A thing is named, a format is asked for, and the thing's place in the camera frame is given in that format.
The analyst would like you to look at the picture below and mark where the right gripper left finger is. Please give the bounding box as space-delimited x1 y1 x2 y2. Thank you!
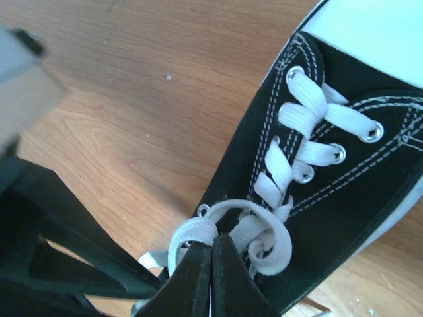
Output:
132 242 212 317

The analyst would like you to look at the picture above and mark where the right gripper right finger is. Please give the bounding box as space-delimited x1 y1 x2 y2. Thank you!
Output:
211 234 279 317

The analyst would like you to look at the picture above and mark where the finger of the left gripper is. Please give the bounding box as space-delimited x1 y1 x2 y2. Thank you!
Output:
1 157 161 299

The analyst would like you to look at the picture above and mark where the white lace of sneaker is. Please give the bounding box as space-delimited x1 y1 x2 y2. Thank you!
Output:
139 65 383 280

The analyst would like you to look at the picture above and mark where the black canvas sneaker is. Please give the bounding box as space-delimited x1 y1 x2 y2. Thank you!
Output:
158 0 423 316

